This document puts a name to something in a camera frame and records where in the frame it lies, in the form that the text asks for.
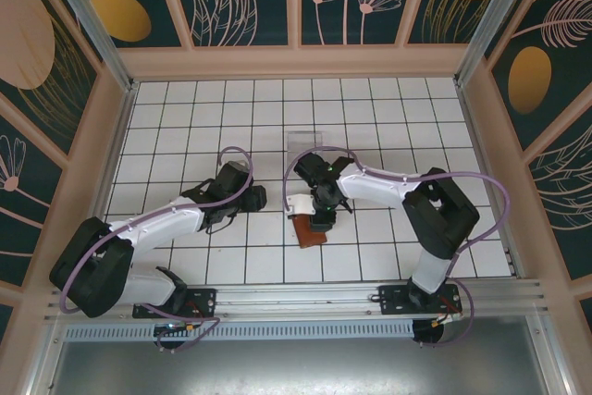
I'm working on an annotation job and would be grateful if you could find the clear acrylic box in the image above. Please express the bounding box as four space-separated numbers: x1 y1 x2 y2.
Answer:
285 130 326 169

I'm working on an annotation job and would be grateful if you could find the aluminium frame post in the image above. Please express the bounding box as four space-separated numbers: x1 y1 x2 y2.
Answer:
38 0 140 93
455 0 540 86

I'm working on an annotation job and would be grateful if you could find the grey metal panel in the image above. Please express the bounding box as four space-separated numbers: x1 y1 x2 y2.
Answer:
43 339 554 395

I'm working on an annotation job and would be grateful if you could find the aluminium mounting rail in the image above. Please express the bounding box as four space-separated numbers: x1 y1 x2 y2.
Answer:
44 278 552 322

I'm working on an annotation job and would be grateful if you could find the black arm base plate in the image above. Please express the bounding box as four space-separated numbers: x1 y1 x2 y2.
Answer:
132 288 217 320
377 284 463 316

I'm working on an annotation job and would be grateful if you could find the brown leather card holder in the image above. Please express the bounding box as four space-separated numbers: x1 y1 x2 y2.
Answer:
291 214 328 249

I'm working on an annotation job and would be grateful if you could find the aluminium side rail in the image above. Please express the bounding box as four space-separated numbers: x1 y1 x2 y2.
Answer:
456 81 524 279
68 82 140 288

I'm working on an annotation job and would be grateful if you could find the slotted grey cable duct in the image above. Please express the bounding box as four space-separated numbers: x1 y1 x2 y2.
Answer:
64 320 415 341

